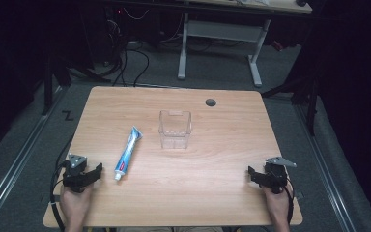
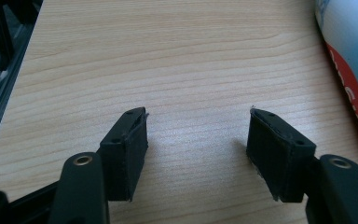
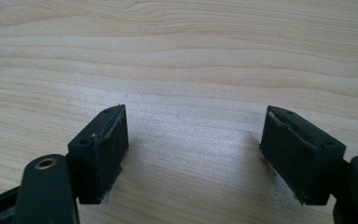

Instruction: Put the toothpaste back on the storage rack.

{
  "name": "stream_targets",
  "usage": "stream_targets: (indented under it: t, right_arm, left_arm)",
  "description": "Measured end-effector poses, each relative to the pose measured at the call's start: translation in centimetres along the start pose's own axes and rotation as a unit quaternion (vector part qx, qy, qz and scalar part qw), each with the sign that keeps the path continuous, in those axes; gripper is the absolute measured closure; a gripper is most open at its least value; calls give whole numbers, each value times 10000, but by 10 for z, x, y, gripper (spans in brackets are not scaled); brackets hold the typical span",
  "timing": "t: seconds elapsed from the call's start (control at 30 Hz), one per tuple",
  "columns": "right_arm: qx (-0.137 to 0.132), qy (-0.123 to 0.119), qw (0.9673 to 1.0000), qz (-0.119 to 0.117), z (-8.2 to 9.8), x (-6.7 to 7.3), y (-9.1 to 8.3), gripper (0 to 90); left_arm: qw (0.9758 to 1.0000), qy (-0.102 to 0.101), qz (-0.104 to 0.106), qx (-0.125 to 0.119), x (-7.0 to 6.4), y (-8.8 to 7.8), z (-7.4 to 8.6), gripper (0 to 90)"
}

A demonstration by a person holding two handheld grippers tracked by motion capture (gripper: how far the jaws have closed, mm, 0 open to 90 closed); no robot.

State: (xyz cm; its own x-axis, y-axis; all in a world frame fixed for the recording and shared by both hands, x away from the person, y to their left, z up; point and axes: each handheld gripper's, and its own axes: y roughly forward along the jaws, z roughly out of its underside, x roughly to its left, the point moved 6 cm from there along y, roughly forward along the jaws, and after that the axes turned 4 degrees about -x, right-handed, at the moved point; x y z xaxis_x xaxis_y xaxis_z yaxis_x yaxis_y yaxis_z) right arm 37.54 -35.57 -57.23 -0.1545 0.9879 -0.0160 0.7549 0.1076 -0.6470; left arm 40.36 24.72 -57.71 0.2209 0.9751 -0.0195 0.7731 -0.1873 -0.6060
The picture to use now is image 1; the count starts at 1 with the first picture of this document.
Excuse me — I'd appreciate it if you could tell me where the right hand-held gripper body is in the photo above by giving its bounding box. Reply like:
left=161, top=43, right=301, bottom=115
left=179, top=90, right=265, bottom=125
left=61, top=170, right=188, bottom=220
left=262, top=156, right=298, bottom=195

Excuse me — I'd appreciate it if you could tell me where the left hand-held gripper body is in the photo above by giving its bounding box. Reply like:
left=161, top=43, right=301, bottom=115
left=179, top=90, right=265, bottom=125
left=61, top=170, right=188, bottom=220
left=62, top=153, right=95, bottom=194

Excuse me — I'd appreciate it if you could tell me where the blue and white toothpaste tube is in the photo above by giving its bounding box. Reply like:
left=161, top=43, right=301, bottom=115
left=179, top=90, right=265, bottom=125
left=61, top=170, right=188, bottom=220
left=113, top=125, right=144, bottom=182

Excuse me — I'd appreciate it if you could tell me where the metal floor rail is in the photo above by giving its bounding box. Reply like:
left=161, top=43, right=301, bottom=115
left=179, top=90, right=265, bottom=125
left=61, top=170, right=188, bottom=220
left=0, top=86, right=66, bottom=224
left=294, top=103, right=357, bottom=232

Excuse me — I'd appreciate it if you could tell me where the person's right hand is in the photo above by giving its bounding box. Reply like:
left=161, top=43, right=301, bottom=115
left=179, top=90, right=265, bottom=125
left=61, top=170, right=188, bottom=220
left=262, top=186, right=293, bottom=224

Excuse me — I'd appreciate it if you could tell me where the person's left hand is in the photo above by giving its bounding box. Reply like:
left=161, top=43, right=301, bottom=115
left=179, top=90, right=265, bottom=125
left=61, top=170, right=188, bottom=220
left=59, top=184, right=94, bottom=225

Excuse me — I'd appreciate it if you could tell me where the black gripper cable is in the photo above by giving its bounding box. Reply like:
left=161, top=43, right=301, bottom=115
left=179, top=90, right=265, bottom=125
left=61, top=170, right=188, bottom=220
left=282, top=179, right=296, bottom=226
left=49, top=134, right=78, bottom=232

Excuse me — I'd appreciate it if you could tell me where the clear plastic container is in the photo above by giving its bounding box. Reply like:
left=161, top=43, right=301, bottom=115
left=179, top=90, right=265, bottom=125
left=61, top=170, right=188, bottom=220
left=157, top=109, right=193, bottom=150

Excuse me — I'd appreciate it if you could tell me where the black looped floor cable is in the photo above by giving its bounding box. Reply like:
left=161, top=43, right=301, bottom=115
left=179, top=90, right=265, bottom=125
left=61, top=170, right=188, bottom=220
left=120, top=47, right=151, bottom=88

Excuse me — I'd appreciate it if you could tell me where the bundle of black cables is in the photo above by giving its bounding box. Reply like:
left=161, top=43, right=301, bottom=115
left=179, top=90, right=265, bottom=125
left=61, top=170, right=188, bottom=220
left=102, top=6, right=128, bottom=79

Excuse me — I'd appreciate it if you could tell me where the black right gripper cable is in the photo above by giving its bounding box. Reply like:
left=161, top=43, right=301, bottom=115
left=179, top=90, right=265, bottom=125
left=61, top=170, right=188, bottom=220
left=282, top=179, right=296, bottom=226

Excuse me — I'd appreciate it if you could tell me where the white-legged wooden desk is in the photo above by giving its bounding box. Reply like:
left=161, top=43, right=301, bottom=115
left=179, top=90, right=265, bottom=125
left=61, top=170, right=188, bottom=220
left=176, top=0, right=314, bottom=88

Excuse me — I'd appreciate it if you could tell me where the black metal stand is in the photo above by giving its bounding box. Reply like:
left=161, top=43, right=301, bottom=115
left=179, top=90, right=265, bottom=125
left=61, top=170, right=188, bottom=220
left=41, top=53, right=111, bottom=117
left=260, top=63, right=321, bottom=137

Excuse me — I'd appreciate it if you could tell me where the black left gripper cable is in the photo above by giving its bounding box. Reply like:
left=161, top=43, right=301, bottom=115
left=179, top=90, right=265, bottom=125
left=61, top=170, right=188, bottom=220
left=49, top=134, right=78, bottom=232

